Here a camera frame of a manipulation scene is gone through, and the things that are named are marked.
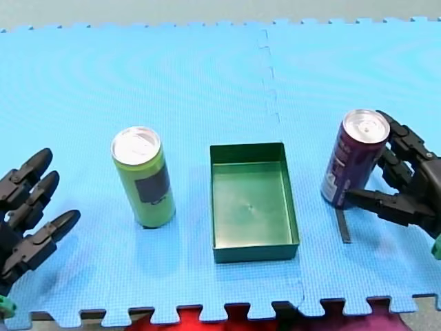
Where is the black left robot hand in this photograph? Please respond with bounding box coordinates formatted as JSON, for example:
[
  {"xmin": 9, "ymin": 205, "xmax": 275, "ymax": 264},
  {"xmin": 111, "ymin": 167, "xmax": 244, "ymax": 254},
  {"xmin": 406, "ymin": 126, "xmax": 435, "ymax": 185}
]
[{"xmin": 0, "ymin": 148, "xmax": 82, "ymax": 294}]

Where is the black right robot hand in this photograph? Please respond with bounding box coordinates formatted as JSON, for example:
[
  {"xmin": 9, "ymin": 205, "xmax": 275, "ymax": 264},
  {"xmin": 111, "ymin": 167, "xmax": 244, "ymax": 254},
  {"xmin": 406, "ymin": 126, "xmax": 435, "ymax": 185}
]
[{"xmin": 345, "ymin": 110, "xmax": 441, "ymax": 239}]

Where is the dark purple drink can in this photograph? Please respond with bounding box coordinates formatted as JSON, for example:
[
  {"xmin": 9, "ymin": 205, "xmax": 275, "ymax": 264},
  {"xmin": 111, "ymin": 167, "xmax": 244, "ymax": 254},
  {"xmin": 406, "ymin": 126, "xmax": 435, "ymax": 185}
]
[{"xmin": 320, "ymin": 108, "xmax": 391, "ymax": 210}]

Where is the green drink can dark band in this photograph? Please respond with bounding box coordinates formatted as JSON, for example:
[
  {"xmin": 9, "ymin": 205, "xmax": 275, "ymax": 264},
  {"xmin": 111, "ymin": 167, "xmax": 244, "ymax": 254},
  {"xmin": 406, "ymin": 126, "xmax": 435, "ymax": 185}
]
[{"xmin": 110, "ymin": 126, "xmax": 176, "ymax": 229}]

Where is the shallow green tray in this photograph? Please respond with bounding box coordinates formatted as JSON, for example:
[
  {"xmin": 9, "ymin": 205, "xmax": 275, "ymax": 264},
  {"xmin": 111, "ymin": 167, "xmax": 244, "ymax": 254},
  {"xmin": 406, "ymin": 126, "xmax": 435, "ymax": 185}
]
[{"xmin": 209, "ymin": 141, "xmax": 300, "ymax": 265}]

